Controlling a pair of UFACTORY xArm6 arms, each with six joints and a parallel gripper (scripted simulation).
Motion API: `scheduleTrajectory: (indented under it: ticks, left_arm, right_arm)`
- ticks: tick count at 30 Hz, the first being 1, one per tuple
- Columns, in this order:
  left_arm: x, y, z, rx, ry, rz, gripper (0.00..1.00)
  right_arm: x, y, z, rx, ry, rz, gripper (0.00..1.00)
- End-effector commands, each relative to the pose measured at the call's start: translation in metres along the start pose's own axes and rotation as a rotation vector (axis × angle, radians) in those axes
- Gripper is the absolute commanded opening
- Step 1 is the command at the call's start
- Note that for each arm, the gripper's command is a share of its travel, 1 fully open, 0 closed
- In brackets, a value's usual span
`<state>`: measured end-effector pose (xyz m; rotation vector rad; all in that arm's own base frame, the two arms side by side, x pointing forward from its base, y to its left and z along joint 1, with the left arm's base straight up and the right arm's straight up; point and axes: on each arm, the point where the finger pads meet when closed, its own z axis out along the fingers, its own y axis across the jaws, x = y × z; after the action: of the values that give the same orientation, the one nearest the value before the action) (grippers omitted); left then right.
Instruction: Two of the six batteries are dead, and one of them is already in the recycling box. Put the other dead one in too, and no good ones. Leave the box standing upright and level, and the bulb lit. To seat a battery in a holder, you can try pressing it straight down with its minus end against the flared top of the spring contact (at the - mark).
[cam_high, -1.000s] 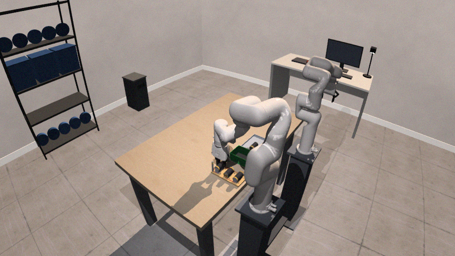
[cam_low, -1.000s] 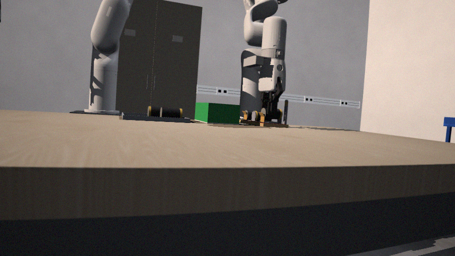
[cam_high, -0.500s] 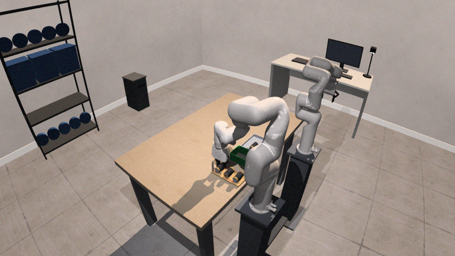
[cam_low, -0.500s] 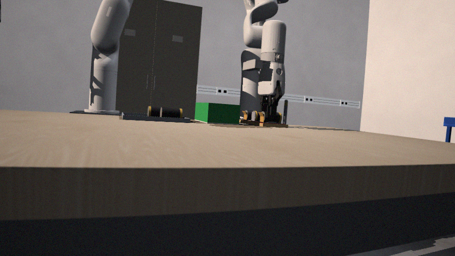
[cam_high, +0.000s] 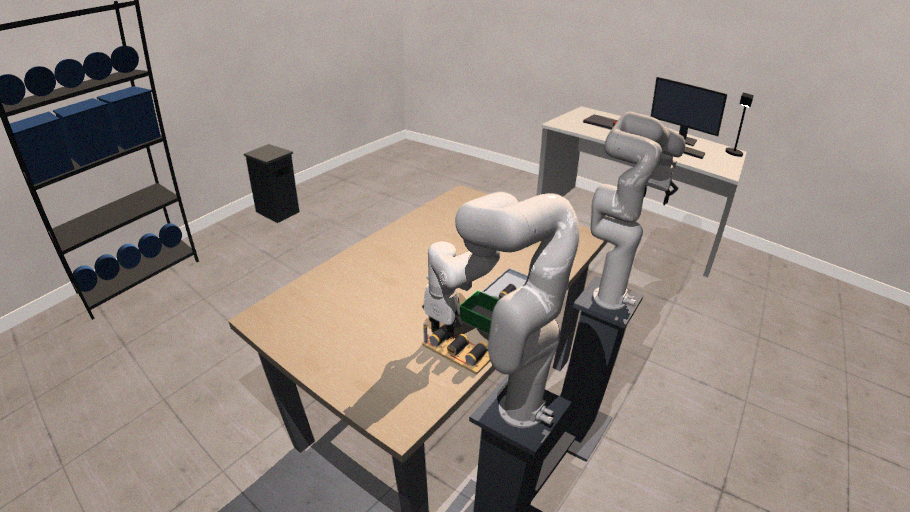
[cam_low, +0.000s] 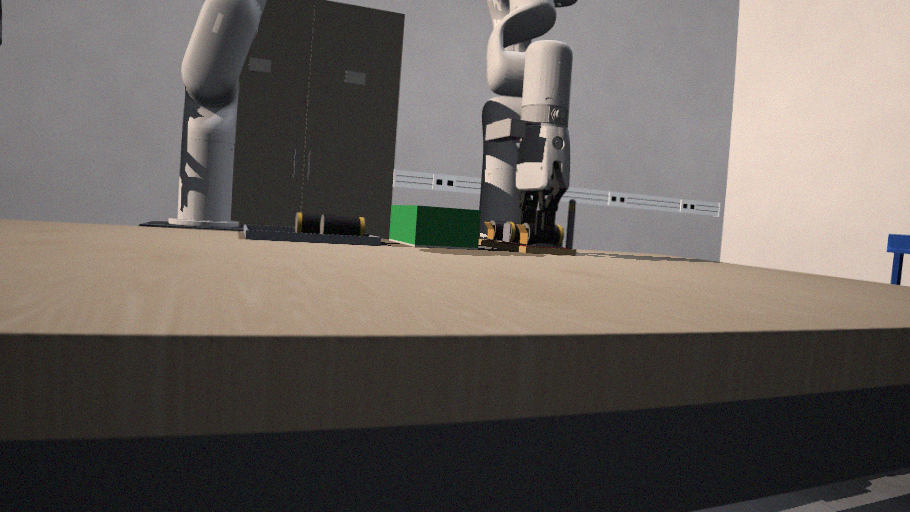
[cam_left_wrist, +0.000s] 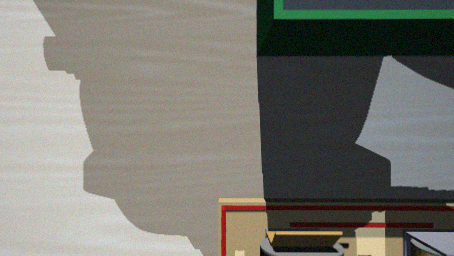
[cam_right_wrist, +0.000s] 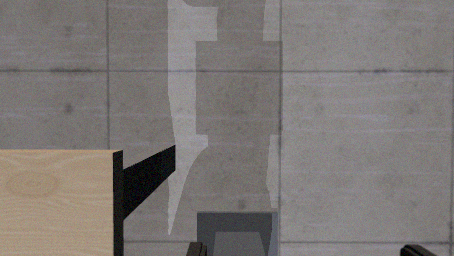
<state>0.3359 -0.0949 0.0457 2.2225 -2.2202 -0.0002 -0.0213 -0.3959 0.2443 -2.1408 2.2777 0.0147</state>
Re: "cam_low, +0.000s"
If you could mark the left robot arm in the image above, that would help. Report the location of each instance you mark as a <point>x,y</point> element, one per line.
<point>545,67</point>

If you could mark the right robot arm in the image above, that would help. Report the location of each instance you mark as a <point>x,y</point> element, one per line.
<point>210,70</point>

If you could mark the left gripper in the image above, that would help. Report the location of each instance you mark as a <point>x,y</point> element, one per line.
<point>543,153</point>

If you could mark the green box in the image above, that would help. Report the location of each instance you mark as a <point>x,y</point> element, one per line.
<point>435,227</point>

